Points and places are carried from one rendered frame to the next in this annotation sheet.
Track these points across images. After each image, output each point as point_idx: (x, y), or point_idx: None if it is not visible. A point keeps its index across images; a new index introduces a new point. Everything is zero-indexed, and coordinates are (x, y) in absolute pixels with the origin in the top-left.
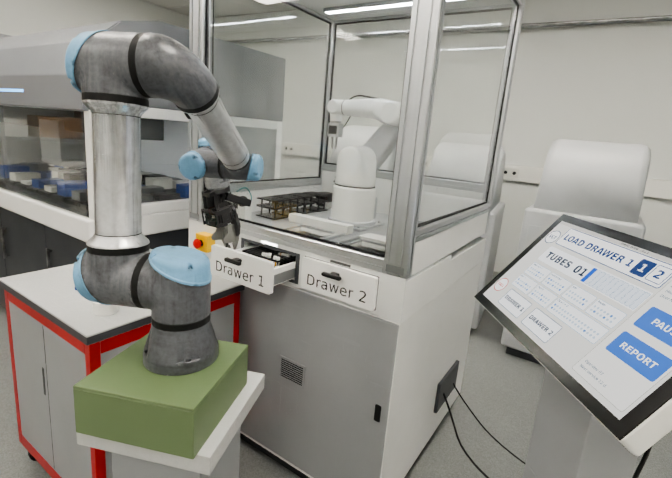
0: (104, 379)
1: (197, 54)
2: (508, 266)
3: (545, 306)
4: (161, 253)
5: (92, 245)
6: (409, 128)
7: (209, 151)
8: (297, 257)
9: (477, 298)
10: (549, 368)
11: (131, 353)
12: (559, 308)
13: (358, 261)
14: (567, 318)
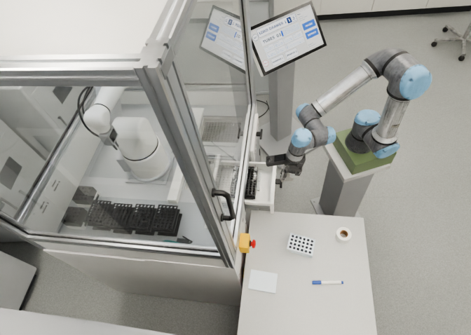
0: None
1: (208, 174)
2: (257, 58)
3: (286, 50)
4: (376, 117)
5: (397, 132)
6: (250, 42)
7: (319, 124)
8: (249, 158)
9: (265, 74)
10: (306, 55)
11: (372, 155)
12: (289, 45)
13: (254, 118)
14: (294, 45)
